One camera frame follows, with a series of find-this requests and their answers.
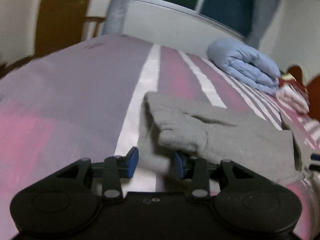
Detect grey left curtain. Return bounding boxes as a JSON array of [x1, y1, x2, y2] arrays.
[[101, 0, 129, 35]]

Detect folded light blue duvet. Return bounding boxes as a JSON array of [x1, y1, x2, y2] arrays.
[[207, 38, 280, 95]]

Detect folded white pink blanket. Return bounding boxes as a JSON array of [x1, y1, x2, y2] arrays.
[[276, 84, 309, 114]]

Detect grey fleece pants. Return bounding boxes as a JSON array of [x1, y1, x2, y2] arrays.
[[138, 92, 304, 185]]

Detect striped pink grey bed sheet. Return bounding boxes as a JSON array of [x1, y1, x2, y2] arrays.
[[1, 35, 319, 239]]

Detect red wooden headboard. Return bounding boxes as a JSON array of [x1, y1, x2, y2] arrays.
[[287, 64, 320, 121]]

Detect wooden chair by door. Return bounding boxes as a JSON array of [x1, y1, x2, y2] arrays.
[[81, 16, 105, 41]]

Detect grey curtain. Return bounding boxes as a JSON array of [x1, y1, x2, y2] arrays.
[[245, 0, 281, 49], [101, 0, 129, 35]]

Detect brown wooden door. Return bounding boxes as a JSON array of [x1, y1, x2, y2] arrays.
[[34, 0, 89, 57]]

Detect folded red cloth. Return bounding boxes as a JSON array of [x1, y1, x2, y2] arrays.
[[279, 73, 308, 93]]

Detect grey right curtain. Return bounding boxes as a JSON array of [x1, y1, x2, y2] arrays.
[[245, 0, 281, 49]]

